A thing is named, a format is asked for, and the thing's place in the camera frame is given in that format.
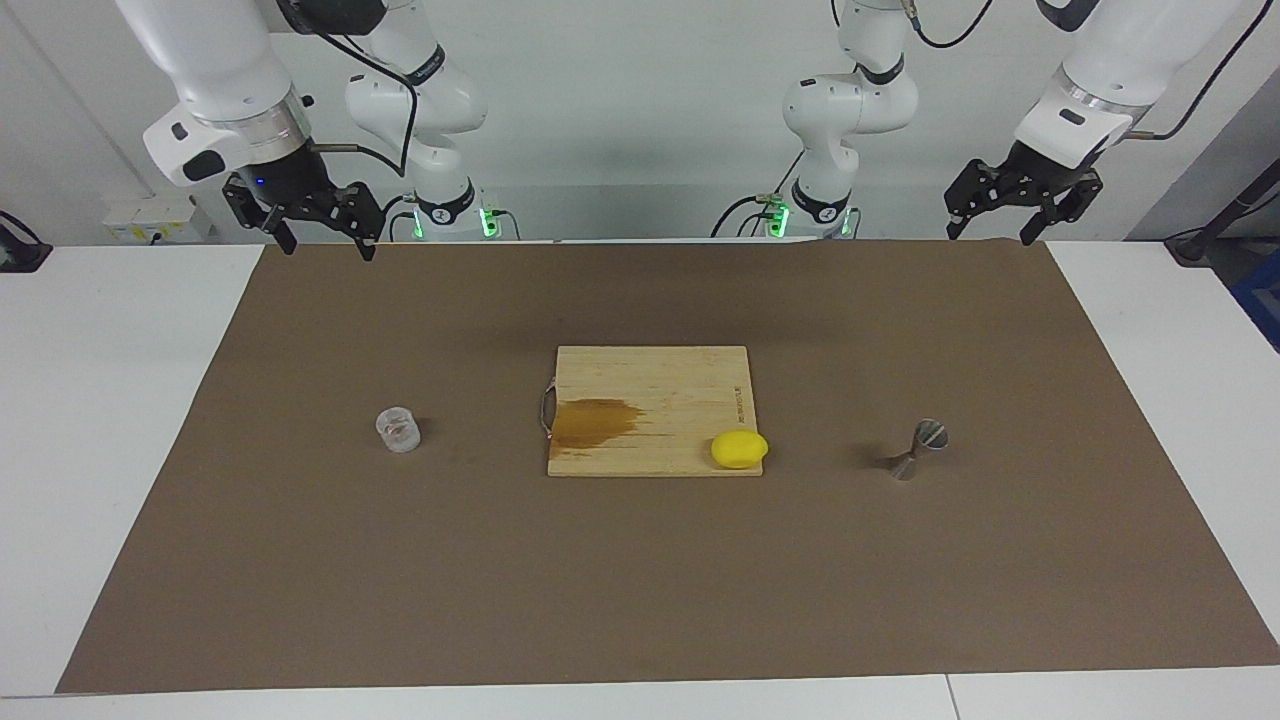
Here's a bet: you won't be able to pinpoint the clear glass cup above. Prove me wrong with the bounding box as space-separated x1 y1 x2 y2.
376 407 421 454

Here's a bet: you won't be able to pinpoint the steel double jigger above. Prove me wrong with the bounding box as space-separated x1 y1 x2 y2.
885 419 949 482

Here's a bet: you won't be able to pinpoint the black stand pole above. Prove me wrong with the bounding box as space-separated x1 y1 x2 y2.
1165 160 1280 266

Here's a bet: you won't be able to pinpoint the blue crate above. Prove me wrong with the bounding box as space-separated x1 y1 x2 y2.
1230 250 1280 353

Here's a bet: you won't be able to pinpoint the black clamp base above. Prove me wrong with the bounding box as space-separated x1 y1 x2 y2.
0 210 53 273

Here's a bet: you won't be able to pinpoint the yellow lemon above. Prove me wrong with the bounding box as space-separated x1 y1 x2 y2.
711 430 770 470

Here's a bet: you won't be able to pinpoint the brown table mat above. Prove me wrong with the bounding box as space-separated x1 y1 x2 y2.
55 240 1280 694

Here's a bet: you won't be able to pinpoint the wooden cutting board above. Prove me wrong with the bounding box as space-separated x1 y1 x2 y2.
540 346 764 478

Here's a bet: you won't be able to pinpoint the black right base cables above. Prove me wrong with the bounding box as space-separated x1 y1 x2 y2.
375 190 421 241

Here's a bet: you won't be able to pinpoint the black base cables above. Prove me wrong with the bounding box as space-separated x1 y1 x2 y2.
712 150 806 239
375 190 421 241

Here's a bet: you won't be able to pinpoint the white wall power strip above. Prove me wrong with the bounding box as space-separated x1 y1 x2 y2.
103 195 213 244

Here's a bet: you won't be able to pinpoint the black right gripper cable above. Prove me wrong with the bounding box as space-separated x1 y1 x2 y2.
275 0 419 179

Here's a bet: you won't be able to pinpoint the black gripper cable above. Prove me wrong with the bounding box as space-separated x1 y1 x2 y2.
275 0 419 179
1130 0 1276 141

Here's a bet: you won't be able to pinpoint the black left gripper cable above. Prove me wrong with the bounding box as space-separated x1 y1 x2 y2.
1130 0 1276 141

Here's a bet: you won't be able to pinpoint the black left base cables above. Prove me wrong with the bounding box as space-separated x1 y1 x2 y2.
712 150 806 239

